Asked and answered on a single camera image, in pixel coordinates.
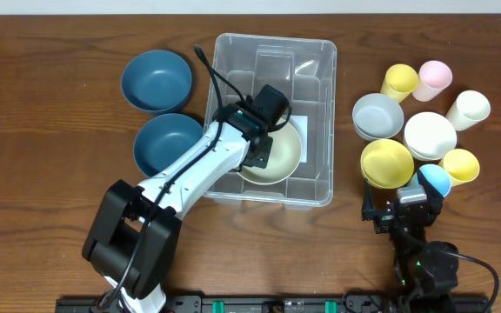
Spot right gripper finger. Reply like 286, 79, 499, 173
422, 181, 444, 209
361, 178, 377, 221

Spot cream large bowl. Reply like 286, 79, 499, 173
238, 123, 302, 185

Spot dark blue bowl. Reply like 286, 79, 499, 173
121, 50, 193, 115
133, 113, 203, 177

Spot pink cup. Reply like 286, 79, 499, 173
412, 60, 453, 102

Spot yellow cup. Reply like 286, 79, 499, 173
380, 63, 419, 103
438, 149, 480, 187

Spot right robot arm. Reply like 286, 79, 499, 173
361, 180, 458, 312

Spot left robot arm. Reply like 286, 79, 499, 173
82, 84, 291, 312

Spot light blue cup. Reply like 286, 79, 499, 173
407, 163, 451, 197

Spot white label in bin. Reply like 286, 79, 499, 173
290, 116, 308, 163

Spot clear plastic storage bin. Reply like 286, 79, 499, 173
204, 33, 337, 210

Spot yellow small bowl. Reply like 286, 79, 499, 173
360, 139, 415, 190

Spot white small bowl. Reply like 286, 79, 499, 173
404, 112, 457, 161

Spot grey small bowl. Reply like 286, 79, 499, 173
351, 93, 404, 141

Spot cream cup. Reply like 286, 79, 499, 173
446, 90, 491, 131

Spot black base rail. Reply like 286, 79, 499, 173
54, 294, 493, 313

